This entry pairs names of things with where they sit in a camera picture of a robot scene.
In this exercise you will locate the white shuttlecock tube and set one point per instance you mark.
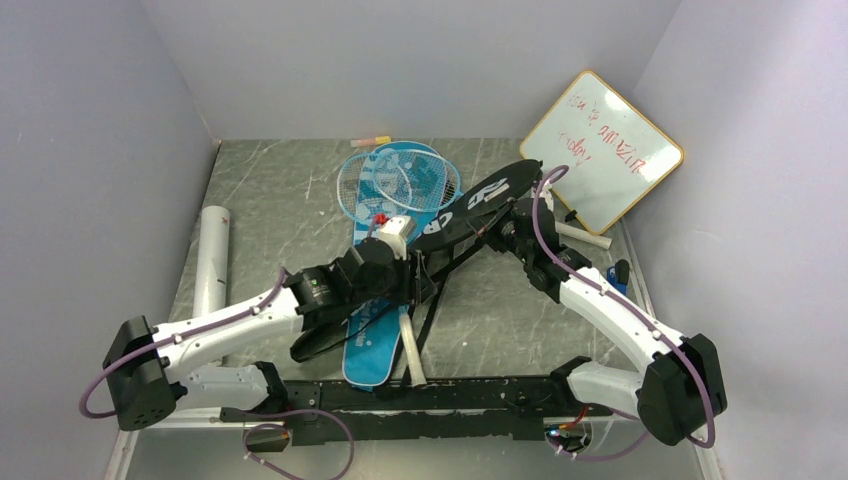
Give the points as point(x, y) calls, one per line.
point(210, 289)

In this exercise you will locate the whiteboard with orange frame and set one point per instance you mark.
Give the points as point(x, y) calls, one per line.
point(614, 154)

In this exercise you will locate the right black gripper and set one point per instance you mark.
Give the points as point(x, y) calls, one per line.
point(497, 241)

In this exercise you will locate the blue racket cover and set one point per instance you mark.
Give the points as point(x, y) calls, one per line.
point(368, 356)

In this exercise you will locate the black racket cover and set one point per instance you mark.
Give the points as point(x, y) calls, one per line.
point(348, 301)

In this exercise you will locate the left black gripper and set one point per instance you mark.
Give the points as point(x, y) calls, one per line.
point(413, 282)

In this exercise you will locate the blue marker pen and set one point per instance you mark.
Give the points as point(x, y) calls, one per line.
point(618, 276)

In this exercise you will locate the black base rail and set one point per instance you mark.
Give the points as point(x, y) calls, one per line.
point(518, 407)

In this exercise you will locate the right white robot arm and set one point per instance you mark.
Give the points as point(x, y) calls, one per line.
point(676, 389)

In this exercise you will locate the orange yellow marker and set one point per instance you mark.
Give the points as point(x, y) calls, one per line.
point(369, 142)

